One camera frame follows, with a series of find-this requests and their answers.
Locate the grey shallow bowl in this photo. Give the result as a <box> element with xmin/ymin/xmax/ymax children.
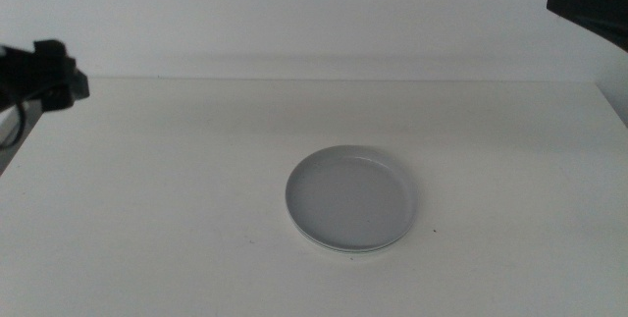
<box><xmin>285</xmin><ymin>144</ymin><xmax>419</xmax><ymax>251</ymax></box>

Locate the pale green shallow bowl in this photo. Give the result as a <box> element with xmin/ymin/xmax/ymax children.
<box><xmin>289</xmin><ymin>218</ymin><xmax>411</xmax><ymax>254</ymax></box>

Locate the black cable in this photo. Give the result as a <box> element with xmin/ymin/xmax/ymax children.
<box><xmin>0</xmin><ymin>85</ymin><xmax>55</xmax><ymax>151</ymax></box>

